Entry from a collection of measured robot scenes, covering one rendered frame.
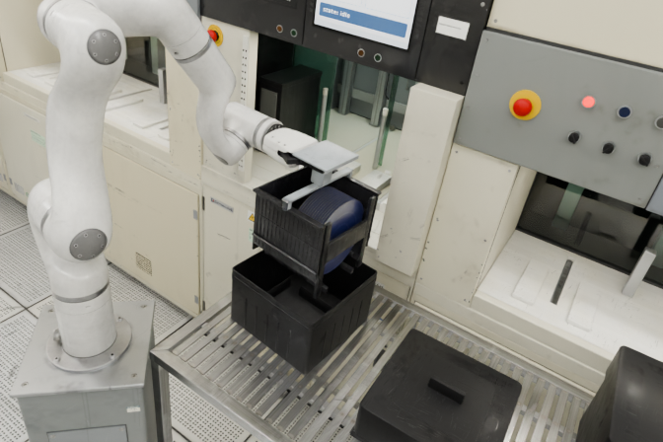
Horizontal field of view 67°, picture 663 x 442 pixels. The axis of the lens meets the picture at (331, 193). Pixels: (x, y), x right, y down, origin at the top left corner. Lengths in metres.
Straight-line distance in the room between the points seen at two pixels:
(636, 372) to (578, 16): 0.74
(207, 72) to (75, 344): 0.69
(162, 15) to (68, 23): 0.17
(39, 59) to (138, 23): 1.98
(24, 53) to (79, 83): 1.99
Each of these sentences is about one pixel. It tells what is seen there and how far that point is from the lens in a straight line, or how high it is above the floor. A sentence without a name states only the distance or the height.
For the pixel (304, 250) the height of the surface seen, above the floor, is 1.09.
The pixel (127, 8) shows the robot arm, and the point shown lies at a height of 1.55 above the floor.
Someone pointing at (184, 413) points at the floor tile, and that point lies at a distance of 2.19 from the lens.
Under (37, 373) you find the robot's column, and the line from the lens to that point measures 1.39.
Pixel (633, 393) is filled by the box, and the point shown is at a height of 1.01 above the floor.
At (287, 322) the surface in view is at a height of 0.89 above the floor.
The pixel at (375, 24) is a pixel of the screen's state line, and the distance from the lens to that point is 1.33.
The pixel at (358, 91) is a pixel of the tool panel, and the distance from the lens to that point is 2.44.
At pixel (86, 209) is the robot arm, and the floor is 1.19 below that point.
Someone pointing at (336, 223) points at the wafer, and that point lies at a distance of 1.16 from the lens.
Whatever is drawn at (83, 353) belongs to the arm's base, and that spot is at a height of 0.79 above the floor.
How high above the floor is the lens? 1.77
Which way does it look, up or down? 30 degrees down
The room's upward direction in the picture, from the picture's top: 8 degrees clockwise
